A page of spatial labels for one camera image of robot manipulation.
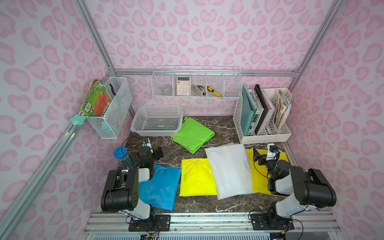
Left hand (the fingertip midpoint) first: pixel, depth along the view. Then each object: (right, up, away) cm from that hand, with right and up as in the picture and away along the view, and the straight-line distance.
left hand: (150, 145), depth 94 cm
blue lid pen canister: (-9, -6, -16) cm, 19 cm away
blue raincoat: (+9, -24, -13) cm, 29 cm away
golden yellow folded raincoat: (+60, -11, -20) cm, 65 cm away
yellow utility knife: (+37, +37, +4) cm, 53 cm away
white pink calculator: (+20, +38, +1) cm, 43 cm away
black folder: (+68, +12, -2) cm, 69 cm away
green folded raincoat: (+26, +6, +9) cm, 28 cm away
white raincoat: (+50, -13, -7) cm, 52 cm away
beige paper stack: (+82, +24, -4) cm, 85 cm away
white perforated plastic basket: (-2, +17, +23) cm, 29 cm away
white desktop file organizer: (+82, +8, +13) cm, 83 cm away
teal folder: (+57, +20, -13) cm, 62 cm away
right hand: (+68, +1, -6) cm, 68 cm away
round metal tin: (+10, +34, -1) cm, 35 cm away
